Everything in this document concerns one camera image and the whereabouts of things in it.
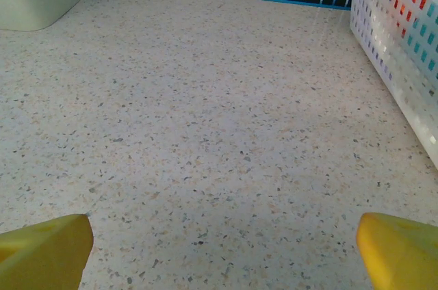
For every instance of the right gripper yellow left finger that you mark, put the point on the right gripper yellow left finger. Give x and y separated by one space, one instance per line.
41 259

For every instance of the teal t-shirt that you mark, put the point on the teal t-shirt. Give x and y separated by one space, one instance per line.
432 11

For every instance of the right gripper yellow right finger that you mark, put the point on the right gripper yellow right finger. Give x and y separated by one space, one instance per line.
400 256

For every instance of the white plastic laundry basket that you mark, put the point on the white plastic laundry basket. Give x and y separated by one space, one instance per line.
376 47

